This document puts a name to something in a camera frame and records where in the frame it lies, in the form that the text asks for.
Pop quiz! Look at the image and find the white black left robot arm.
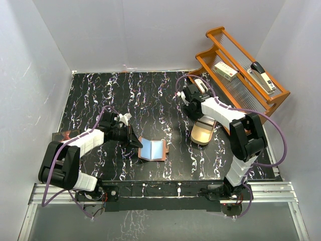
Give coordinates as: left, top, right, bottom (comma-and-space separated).
38, 112, 143, 200

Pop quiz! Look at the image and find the pink leather card holder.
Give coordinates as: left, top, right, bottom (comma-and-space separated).
138, 137, 169, 162

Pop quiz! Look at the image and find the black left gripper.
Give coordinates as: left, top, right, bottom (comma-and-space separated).
111, 124, 143, 149

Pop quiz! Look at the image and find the small white stapler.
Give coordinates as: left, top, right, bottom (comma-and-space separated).
194, 78, 208, 93

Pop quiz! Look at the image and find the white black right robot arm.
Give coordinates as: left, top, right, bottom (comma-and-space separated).
177, 84, 267, 199

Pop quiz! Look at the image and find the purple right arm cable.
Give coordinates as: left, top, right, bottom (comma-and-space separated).
175, 74, 287, 218

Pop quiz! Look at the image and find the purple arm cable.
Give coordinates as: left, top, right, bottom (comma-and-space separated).
41, 105, 118, 218
175, 74, 287, 218

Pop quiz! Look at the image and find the black beige stapler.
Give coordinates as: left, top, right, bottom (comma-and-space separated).
247, 61, 276, 95

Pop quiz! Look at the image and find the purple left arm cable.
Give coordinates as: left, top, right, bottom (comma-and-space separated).
41, 105, 118, 218

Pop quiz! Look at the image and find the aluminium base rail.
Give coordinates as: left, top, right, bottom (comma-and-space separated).
18, 180, 309, 240

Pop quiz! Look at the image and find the beige card tray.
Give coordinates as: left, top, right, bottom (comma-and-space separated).
191, 121, 216, 146

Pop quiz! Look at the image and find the white staples box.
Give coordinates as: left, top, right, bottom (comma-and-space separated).
214, 61, 238, 81

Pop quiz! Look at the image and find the white card stack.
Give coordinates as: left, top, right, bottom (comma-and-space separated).
197, 118, 215, 126

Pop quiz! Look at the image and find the orange wooden shelf rack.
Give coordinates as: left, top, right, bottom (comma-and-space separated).
190, 27, 290, 116

